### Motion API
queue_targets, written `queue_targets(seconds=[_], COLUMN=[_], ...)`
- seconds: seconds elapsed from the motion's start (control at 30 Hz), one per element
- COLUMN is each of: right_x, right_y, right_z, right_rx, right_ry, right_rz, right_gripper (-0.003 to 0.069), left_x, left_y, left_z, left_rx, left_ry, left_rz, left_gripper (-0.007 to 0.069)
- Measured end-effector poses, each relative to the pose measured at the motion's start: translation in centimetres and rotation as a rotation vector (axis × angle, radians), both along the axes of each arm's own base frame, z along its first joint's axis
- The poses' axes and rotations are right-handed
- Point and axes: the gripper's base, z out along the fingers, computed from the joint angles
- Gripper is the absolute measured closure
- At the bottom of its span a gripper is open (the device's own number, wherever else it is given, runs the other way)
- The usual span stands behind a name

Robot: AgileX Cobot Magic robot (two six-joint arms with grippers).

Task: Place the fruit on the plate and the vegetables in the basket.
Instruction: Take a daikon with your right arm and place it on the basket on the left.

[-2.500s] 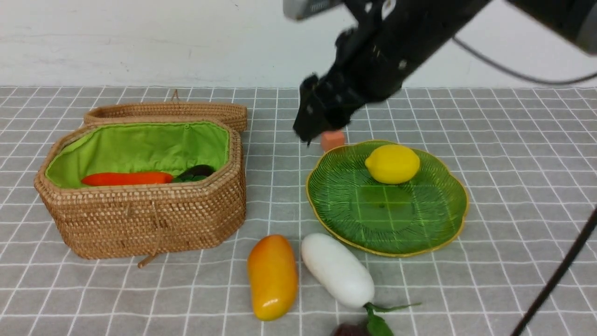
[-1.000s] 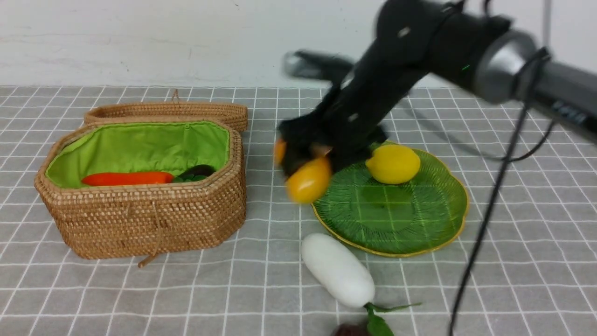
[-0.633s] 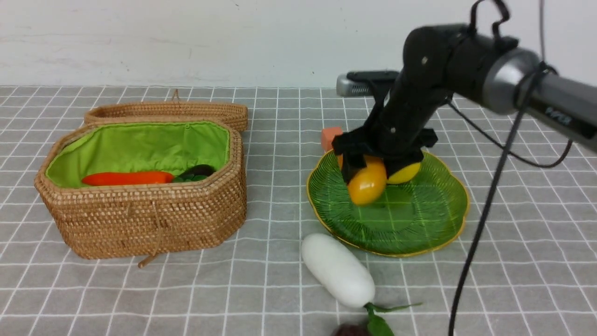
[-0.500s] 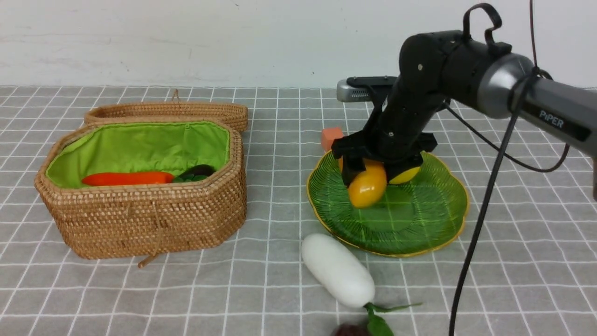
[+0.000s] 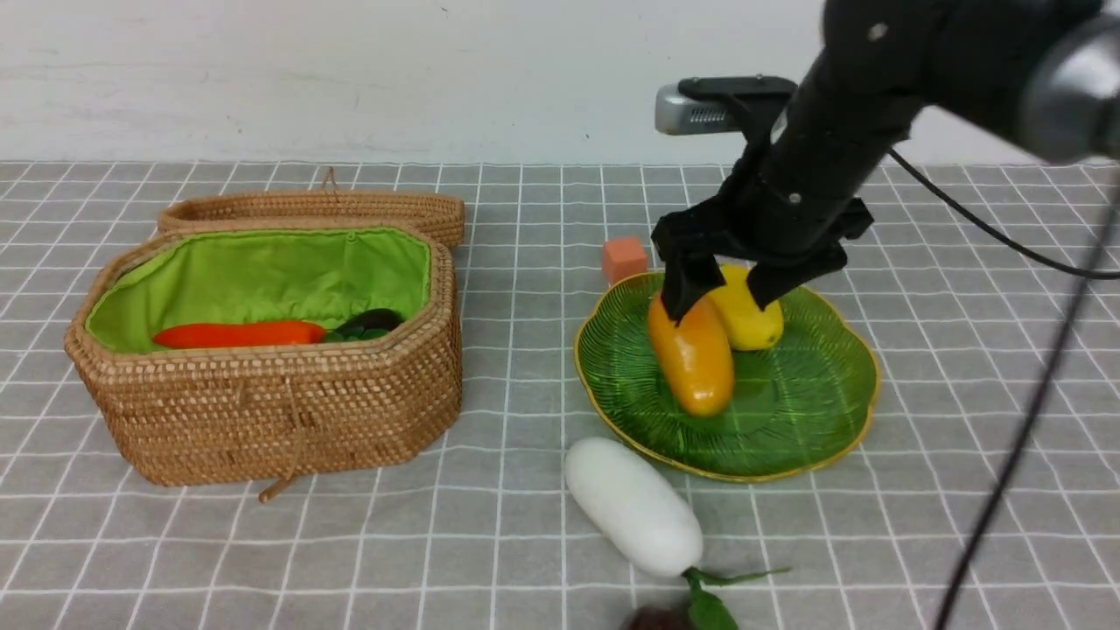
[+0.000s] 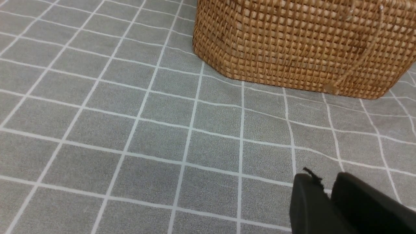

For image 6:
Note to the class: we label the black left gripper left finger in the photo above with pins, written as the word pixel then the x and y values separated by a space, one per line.
pixel 311 210

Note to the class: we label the woven rattan basket green lining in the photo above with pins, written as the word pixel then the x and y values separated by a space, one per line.
pixel 353 48

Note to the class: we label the grey checked tablecloth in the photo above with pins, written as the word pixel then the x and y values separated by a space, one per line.
pixel 110 124

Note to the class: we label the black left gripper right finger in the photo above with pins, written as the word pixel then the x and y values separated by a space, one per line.
pixel 367 210

